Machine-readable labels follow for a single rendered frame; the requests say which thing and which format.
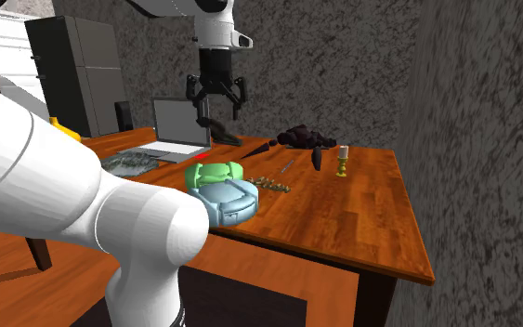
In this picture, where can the small red flat object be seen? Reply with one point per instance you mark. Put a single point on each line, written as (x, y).
(201, 156)

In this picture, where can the dark grey tall cabinet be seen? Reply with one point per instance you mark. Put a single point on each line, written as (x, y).
(93, 77)

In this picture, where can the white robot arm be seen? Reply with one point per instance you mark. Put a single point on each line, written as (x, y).
(39, 181)

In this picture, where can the grey-green patterned tray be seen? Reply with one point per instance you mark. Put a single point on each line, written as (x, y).
(127, 164)

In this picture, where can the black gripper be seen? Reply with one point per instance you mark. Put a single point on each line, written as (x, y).
(215, 68)

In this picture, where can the grey pen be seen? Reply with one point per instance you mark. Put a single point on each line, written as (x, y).
(287, 166)

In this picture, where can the green backpack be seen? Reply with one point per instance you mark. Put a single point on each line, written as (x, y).
(213, 173)

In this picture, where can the yellow object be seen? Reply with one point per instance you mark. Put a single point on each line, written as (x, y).
(64, 129)

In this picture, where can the white panelled door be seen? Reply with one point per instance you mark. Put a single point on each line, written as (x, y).
(12, 50)

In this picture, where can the white candle in yellow holder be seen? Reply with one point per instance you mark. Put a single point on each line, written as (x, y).
(342, 160)

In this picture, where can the small black ball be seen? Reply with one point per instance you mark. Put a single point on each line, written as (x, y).
(273, 142)

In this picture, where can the black wedge-shaped object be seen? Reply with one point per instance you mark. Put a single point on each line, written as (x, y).
(225, 135)

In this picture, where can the short black cone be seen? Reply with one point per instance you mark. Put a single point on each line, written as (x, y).
(316, 158)

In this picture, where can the wooden desk with dark legs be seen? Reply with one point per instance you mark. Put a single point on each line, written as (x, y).
(333, 217)

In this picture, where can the dark robot stand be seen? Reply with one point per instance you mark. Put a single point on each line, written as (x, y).
(243, 308)

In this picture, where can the black crumpled figure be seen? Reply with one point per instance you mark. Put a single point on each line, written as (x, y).
(304, 136)

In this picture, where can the small black box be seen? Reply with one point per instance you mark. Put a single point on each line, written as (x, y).
(124, 115)

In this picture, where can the long black cone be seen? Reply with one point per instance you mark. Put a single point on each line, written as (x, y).
(258, 150)

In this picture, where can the grey open laptop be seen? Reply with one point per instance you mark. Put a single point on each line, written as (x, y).
(179, 120)

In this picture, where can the light blue backpack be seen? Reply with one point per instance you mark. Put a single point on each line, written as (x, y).
(229, 204)

